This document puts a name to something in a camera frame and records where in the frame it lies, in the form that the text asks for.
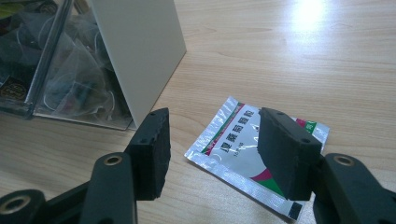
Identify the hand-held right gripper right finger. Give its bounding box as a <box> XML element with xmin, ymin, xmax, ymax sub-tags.
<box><xmin>257</xmin><ymin>106</ymin><xmax>324</xmax><ymax>202</ymax></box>

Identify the pile of dark packets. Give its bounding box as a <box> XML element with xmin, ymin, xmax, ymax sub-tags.
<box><xmin>0</xmin><ymin>0</ymin><xmax>60</xmax><ymax>105</ymax></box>

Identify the silver foil sachet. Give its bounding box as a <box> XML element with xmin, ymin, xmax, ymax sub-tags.
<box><xmin>183</xmin><ymin>95</ymin><xmax>331</xmax><ymax>222</ymax></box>

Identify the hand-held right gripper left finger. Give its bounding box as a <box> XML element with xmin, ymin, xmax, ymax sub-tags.
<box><xmin>123</xmin><ymin>107</ymin><xmax>172</xmax><ymax>202</ymax></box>

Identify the white storage box clear front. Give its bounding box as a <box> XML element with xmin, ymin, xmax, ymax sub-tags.
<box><xmin>0</xmin><ymin>0</ymin><xmax>188</xmax><ymax>132</ymax></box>

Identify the pile of mesh tea bags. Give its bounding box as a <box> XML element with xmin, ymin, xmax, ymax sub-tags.
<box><xmin>35</xmin><ymin>12</ymin><xmax>134</xmax><ymax>125</ymax></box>

